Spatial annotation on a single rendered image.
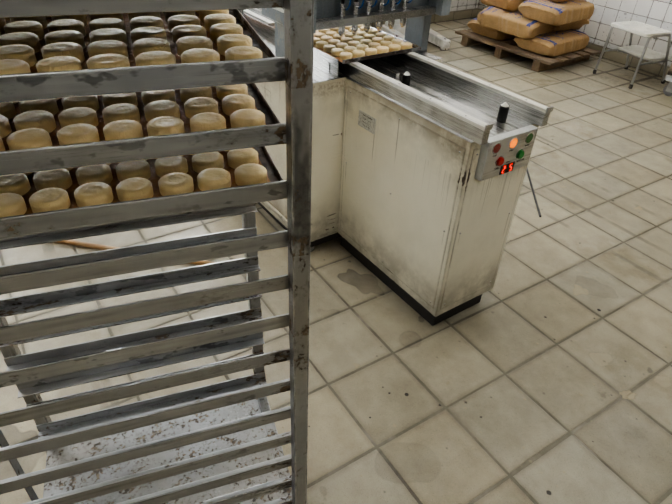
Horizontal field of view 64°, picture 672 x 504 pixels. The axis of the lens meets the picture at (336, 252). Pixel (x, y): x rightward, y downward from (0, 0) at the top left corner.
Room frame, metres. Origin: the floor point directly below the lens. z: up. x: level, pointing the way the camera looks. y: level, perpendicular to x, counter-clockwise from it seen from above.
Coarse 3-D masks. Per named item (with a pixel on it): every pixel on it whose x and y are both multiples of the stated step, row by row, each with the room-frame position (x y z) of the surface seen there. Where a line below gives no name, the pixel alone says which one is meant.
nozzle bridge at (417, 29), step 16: (320, 0) 2.15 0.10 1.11; (336, 0) 2.19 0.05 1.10; (352, 0) 2.24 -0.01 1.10; (384, 0) 2.33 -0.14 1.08; (416, 0) 2.43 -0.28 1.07; (432, 0) 2.46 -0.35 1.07; (448, 0) 2.42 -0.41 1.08; (272, 16) 2.20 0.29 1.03; (320, 16) 2.15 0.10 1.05; (336, 16) 2.20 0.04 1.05; (352, 16) 2.20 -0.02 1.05; (368, 16) 2.22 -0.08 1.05; (384, 16) 2.27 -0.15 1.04; (400, 16) 2.32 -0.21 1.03; (416, 16) 2.37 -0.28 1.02; (416, 32) 2.53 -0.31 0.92
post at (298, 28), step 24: (288, 0) 0.68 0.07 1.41; (312, 0) 0.68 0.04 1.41; (288, 24) 0.68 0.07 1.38; (312, 24) 0.68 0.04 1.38; (288, 48) 0.68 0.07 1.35; (312, 48) 0.68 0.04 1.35; (288, 72) 0.68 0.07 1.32; (312, 72) 0.68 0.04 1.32; (288, 96) 0.68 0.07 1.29; (312, 96) 0.68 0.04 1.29; (288, 120) 0.68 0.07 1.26; (288, 144) 0.69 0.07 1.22; (288, 168) 0.69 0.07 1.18; (288, 192) 0.69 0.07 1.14; (288, 216) 0.69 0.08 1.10; (288, 240) 0.69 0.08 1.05; (288, 264) 0.70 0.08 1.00
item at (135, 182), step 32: (160, 160) 0.75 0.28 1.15; (192, 160) 0.76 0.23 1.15; (224, 160) 0.80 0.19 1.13; (256, 160) 0.79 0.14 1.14; (0, 192) 0.65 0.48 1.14; (32, 192) 0.67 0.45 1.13; (64, 192) 0.64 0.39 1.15; (96, 192) 0.65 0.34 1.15; (128, 192) 0.65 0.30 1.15; (160, 192) 0.68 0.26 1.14
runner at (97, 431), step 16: (272, 384) 0.69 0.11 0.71; (288, 384) 0.70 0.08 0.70; (208, 400) 0.64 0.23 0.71; (224, 400) 0.65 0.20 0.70; (240, 400) 0.66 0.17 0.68; (144, 416) 0.60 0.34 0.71; (160, 416) 0.61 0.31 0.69; (176, 416) 0.62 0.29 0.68; (80, 432) 0.56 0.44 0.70; (96, 432) 0.57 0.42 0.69; (112, 432) 0.58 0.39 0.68; (0, 448) 0.54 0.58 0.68; (16, 448) 0.52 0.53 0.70; (32, 448) 0.53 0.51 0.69; (48, 448) 0.54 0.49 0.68
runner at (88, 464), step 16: (256, 416) 0.70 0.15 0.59; (272, 416) 0.69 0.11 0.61; (288, 416) 0.70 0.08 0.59; (192, 432) 0.65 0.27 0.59; (208, 432) 0.64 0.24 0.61; (224, 432) 0.65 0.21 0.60; (128, 448) 0.61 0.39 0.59; (144, 448) 0.59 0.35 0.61; (160, 448) 0.60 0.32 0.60; (64, 464) 0.57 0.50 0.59; (80, 464) 0.55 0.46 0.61; (96, 464) 0.56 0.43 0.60; (112, 464) 0.57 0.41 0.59; (0, 480) 0.53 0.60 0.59; (16, 480) 0.52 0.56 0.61; (32, 480) 0.52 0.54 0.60; (48, 480) 0.53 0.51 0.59
